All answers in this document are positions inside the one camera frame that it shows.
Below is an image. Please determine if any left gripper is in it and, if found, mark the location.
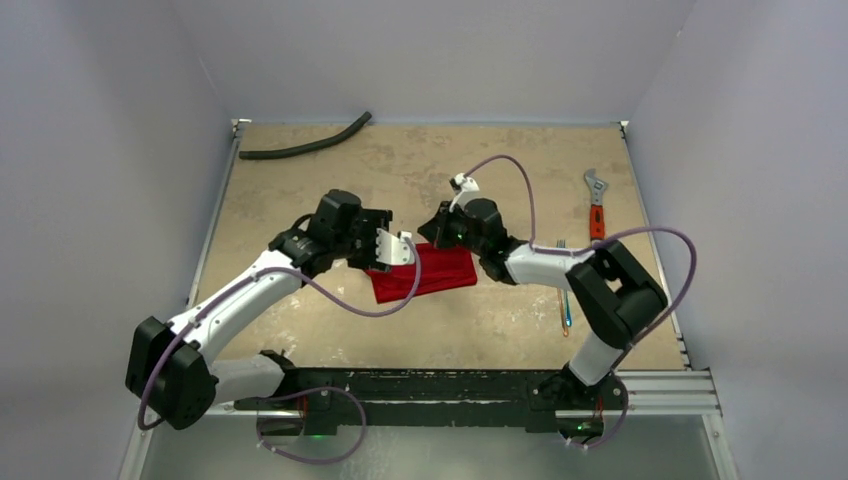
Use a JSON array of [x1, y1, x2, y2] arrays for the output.
[[333, 212, 393, 270]]

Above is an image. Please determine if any red cloth napkin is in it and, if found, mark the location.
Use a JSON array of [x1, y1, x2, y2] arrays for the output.
[[366, 243, 478, 304]]

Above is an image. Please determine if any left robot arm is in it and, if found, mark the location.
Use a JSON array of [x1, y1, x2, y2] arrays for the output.
[[125, 189, 420, 430]]

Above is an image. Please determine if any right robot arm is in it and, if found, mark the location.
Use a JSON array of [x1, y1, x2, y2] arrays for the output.
[[417, 198, 668, 407]]

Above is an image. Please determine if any blue utensil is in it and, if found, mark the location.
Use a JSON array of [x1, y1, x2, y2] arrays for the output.
[[555, 239, 574, 329]]

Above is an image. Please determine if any gold fork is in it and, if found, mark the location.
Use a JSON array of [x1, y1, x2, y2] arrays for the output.
[[557, 290, 572, 337]]

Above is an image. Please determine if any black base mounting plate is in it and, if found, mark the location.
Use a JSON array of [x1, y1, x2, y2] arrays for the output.
[[234, 367, 625, 436]]

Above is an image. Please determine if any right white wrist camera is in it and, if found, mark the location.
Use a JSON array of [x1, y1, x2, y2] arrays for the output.
[[448, 173, 481, 212]]

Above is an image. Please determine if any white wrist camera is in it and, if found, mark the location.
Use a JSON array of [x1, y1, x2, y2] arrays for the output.
[[375, 228, 416, 267], [448, 173, 481, 212]]

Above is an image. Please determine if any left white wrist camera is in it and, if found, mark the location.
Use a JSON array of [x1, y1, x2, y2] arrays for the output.
[[375, 228, 416, 267]]

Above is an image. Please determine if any black corrugated hose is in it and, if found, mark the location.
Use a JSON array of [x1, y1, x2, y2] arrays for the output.
[[239, 111, 373, 162]]

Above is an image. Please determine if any adjustable wrench orange handle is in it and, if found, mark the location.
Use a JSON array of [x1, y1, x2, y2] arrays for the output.
[[584, 168, 608, 243]]

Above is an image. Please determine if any aluminium frame rail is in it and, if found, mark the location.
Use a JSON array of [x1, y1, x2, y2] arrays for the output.
[[135, 119, 723, 419]]

